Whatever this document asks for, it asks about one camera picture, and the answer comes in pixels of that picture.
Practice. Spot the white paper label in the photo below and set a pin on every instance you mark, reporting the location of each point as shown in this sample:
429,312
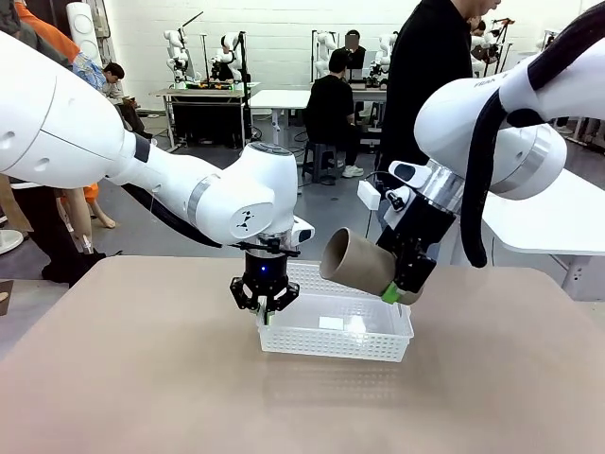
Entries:
338,323

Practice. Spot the white round fan base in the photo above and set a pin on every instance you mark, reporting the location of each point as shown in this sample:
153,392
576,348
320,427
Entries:
9,241

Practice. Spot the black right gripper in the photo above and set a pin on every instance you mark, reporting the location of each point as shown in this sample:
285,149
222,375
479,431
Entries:
425,227

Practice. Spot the person in black sweater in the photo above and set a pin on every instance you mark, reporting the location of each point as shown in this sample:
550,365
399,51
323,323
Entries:
425,71

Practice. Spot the seated person in black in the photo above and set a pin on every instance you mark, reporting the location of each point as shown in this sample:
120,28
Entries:
331,104

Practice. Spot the dark plastic stool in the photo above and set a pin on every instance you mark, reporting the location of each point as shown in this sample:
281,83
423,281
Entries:
321,163

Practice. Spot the white standing desk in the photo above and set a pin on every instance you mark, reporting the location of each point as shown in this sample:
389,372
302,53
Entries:
279,99

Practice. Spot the mannequin in orange clothing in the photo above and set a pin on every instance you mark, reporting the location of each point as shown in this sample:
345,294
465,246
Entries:
82,213

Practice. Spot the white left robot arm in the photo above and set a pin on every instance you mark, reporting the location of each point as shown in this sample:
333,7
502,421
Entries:
71,127

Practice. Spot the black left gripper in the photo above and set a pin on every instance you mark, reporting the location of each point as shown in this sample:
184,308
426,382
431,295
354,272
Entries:
265,272

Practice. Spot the blue patterned garment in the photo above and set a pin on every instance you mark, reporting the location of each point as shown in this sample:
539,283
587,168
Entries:
92,71

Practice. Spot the brown board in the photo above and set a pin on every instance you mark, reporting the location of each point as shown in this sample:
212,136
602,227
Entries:
5,298

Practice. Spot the brown paper cup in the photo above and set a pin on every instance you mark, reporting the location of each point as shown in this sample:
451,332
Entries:
359,265

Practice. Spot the seated person in grey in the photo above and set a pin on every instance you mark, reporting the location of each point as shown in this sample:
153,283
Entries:
113,82

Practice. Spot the person with dark top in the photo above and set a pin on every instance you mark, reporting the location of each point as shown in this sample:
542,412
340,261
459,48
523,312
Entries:
354,52

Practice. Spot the white side table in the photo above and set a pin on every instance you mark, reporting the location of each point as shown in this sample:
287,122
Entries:
543,222

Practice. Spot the white perforated plastic basket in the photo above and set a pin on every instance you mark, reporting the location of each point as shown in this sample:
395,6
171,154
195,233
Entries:
331,343

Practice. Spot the person in green jacket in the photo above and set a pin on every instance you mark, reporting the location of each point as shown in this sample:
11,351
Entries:
42,227

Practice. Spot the desk with black panel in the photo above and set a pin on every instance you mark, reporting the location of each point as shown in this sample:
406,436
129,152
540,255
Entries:
208,118

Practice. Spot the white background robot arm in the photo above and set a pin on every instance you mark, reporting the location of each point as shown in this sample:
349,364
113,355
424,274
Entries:
386,52
325,52
176,57
227,57

